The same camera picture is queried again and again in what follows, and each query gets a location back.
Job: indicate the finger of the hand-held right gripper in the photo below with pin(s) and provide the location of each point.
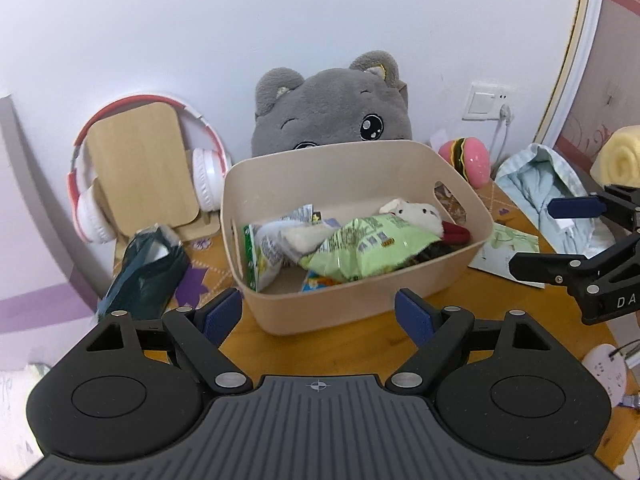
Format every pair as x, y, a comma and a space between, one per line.
575, 207
545, 265

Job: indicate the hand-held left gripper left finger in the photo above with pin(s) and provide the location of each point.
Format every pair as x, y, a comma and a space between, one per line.
225, 312

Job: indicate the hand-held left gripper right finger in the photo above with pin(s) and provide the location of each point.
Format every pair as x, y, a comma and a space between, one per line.
412, 315

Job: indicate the green white snack packet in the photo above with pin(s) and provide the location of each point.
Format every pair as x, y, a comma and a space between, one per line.
262, 260

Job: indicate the light green snack bag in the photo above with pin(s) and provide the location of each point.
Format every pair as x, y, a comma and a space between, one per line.
370, 245

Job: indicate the red fabric item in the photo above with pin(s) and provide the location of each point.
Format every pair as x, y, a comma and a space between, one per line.
455, 234

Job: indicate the blue colourful snack packet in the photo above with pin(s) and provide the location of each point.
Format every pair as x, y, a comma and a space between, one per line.
320, 282

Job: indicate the small white plush toy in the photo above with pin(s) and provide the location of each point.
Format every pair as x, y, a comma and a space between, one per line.
417, 215

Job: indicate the beige plastic storage box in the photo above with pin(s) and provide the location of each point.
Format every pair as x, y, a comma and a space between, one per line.
320, 180

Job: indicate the wooden desktop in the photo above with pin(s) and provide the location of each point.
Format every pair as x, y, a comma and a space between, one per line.
340, 350

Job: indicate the pale green flat packet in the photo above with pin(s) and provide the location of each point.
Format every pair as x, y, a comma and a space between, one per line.
505, 250

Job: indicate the light blue cloth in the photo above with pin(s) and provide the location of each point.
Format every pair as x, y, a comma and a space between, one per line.
535, 185

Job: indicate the brown patterned hair clip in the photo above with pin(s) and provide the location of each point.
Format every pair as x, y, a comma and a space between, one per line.
432, 252

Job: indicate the yellow rolled towel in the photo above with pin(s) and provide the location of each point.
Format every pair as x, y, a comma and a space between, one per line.
620, 157

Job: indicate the white round device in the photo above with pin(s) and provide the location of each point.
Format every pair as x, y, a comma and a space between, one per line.
602, 370

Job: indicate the dark green plastic bag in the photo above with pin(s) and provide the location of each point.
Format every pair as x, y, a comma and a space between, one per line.
145, 270

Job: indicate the pink hamburger plush toy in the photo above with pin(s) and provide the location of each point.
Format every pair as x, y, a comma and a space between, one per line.
472, 157

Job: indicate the dark long carton box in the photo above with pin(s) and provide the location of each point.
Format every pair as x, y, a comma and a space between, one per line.
320, 218

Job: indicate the red white headphones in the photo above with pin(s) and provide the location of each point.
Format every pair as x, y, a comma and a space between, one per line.
207, 180

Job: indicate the wooden headphone stand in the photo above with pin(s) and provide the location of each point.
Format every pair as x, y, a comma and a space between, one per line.
135, 160

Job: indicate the grey plush toy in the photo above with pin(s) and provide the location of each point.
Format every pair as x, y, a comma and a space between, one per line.
330, 105

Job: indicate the white cloth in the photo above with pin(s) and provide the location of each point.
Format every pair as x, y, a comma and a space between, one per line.
15, 410

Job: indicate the white wall socket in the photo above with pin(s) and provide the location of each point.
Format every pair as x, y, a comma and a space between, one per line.
482, 102

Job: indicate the white gold trim frame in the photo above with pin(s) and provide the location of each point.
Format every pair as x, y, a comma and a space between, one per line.
575, 50

